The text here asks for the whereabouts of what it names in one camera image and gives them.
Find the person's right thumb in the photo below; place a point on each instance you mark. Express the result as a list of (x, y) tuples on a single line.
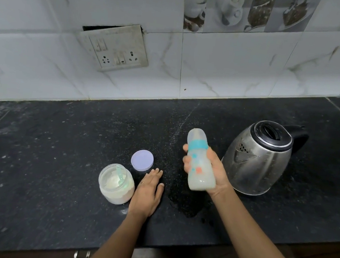
[(211, 155)]

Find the person's right hand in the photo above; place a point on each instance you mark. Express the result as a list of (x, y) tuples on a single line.
[(218, 173)]

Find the white wall switch socket panel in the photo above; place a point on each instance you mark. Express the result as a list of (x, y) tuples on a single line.
[(116, 48)]

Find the person's left forearm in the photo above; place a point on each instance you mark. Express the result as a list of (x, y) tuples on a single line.
[(114, 241)]

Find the person's right forearm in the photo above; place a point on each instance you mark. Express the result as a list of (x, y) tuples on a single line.
[(256, 243)]

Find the stainless steel electric kettle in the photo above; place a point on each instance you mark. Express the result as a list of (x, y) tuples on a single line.
[(259, 158)]

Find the person's left hand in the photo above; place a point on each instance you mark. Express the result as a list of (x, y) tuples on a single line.
[(146, 194)]

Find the pale purple round lid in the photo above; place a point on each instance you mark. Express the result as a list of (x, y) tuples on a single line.
[(142, 160)]

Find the glass jar of white powder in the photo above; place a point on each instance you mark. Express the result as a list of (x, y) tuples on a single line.
[(116, 184)]

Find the decorative printed wall tile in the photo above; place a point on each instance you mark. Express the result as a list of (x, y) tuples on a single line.
[(249, 10)]

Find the green plastic scoop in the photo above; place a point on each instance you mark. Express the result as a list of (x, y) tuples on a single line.
[(120, 175)]

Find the person's left thumb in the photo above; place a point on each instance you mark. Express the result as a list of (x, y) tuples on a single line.
[(159, 189)]

